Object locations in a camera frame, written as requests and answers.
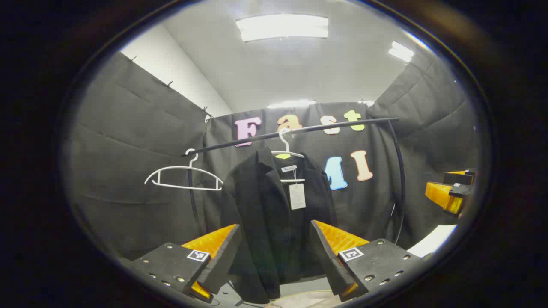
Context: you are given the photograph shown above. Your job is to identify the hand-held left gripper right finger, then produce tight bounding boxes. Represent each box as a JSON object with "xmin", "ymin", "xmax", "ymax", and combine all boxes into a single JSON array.
[{"xmin": 310, "ymin": 220, "xmax": 422, "ymax": 302}]

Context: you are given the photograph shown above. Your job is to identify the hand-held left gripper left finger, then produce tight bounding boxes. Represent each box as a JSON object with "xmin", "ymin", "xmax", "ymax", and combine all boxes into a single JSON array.
[{"xmin": 128, "ymin": 224, "xmax": 242, "ymax": 303}]

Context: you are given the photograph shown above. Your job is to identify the black knit jacket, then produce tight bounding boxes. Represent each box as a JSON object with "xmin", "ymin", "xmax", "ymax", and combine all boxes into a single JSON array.
[{"xmin": 220, "ymin": 148, "xmax": 339, "ymax": 304}]

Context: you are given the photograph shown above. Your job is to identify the white clothes hanger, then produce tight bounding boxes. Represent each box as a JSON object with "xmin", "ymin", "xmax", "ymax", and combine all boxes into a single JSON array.
[
  {"xmin": 271, "ymin": 127, "xmax": 307, "ymax": 184},
  {"xmin": 144, "ymin": 148, "xmax": 224, "ymax": 191}
]

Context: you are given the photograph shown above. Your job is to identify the black clothes rack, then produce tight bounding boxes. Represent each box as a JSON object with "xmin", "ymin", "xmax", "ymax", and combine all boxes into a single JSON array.
[{"xmin": 181, "ymin": 117, "xmax": 406, "ymax": 245}]

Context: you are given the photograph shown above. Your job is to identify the white flat board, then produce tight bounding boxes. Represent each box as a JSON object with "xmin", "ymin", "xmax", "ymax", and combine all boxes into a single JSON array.
[{"xmin": 407, "ymin": 225, "xmax": 458, "ymax": 258}]

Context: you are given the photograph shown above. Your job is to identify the white paper hang tag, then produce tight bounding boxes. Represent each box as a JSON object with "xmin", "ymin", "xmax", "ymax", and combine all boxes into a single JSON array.
[{"xmin": 289, "ymin": 183, "xmax": 307, "ymax": 210}]

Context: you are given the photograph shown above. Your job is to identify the small ceiling light panel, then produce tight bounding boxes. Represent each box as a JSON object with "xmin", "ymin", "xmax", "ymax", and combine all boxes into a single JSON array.
[
  {"xmin": 388, "ymin": 41, "xmax": 414, "ymax": 62},
  {"xmin": 268, "ymin": 100, "xmax": 316, "ymax": 109}
]

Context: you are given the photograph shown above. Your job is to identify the large ceiling light panel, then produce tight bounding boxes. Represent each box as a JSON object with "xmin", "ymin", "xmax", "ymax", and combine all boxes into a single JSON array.
[{"xmin": 236, "ymin": 14, "xmax": 329, "ymax": 42}]

